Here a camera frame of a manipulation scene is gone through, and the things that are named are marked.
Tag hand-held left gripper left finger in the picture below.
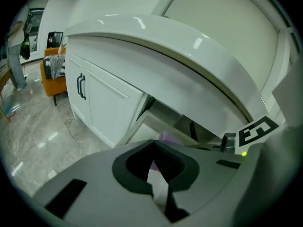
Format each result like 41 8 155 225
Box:
33 140 171 227

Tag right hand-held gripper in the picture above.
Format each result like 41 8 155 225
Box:
220 116 288 156

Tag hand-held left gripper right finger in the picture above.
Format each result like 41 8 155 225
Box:
153 140 247 224

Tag purple cloth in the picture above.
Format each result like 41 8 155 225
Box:
150 131 183 172

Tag white drawer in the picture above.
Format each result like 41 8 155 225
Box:
115 96 223 151

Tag orange sofa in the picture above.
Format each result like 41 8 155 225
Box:
39 46 68 106

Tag white vanity cabinet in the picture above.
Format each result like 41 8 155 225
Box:
63 14 268 148

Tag black white striped blanket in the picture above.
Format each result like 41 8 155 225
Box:
43 54 66 80

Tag wooden side table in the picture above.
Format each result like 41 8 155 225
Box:
0 67 14 122

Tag black glass cabinet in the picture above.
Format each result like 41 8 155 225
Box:
46 31 64 49

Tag black cabinet door handle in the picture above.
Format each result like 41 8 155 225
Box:
80 76 87 101
77 73 83 98

